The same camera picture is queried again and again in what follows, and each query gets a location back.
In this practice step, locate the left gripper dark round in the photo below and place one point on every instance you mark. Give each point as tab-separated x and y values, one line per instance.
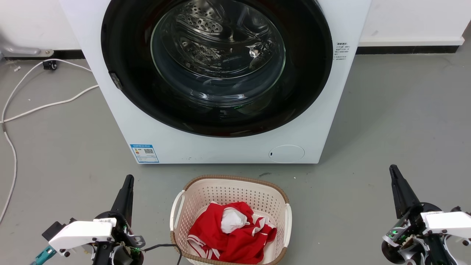
123	254

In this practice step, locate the right gripper dark round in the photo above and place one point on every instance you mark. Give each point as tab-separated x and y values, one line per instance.
408	239

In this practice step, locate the white front-load washing machine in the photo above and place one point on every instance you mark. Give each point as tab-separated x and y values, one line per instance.
220	151

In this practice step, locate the round black glass washer door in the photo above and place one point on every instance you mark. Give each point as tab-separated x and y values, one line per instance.
127	55

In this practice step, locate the blue energy label sticker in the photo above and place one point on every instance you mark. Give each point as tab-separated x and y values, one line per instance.
144	153

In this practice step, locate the white wicker-trimmed laundry basket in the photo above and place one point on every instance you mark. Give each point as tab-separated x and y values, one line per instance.
228	191

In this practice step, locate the white crumpled garment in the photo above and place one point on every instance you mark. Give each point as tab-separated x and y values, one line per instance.
232	220

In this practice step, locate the red white-striped garment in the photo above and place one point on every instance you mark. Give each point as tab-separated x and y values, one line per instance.
235	244

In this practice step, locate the round white filter cover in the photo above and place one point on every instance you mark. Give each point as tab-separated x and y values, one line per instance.
286	154

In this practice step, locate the black skirting strip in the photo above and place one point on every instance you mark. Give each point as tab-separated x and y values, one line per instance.
70	54
404	49

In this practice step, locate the small black caster wheel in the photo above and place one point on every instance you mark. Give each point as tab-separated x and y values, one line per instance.
50	65

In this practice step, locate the black text sticker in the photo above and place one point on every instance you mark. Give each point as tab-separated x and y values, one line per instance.
341	50

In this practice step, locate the stainless steel washer drum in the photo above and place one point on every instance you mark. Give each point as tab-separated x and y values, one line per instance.
206	40

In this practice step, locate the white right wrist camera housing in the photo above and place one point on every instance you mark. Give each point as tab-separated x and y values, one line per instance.
449	222

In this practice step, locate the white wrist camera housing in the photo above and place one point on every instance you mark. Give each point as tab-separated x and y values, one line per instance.
449	222
81	233

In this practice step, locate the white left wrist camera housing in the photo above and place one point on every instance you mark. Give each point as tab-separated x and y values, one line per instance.
81	233

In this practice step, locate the grey metal pipe bracket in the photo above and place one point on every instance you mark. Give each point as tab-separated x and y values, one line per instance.
22	50

